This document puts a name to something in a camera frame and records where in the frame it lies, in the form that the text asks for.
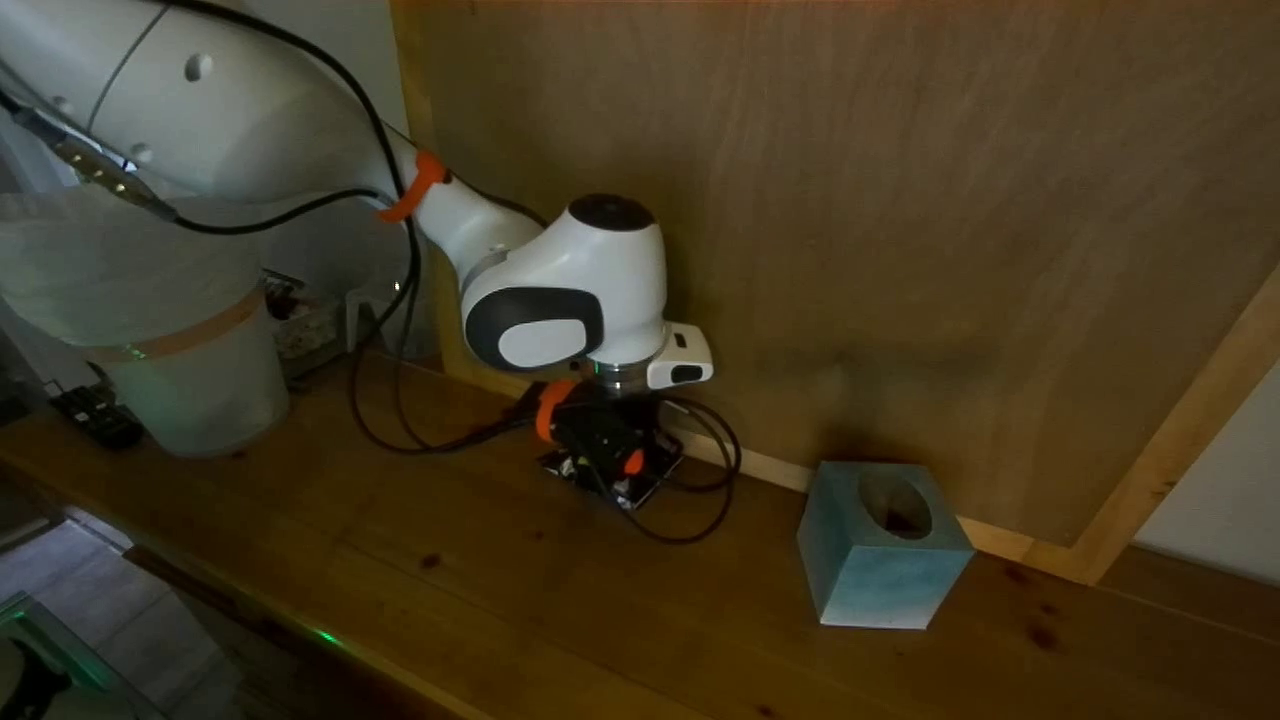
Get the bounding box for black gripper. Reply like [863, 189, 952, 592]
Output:
[538, 380, 686, 511]

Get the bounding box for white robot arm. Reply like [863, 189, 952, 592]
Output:
[0, 0, 710, 511]

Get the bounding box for white plastic trash bin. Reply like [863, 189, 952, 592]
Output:
[0, 97, 298, 464]

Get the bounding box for teal tissue box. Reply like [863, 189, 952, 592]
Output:
[795, 459, 974, 633]

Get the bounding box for large wooden board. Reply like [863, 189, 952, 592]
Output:
[389, 0, 1280, 582]

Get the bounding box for small black device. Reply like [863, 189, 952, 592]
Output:
[52, 389, 145, 452]

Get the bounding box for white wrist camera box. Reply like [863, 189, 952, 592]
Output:
[643, 324, 717, 391]

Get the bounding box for wall power outlet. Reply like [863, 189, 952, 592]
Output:
[265, 271, 405, 378]

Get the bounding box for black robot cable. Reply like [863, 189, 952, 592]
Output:
[157, 0, 743, 550]

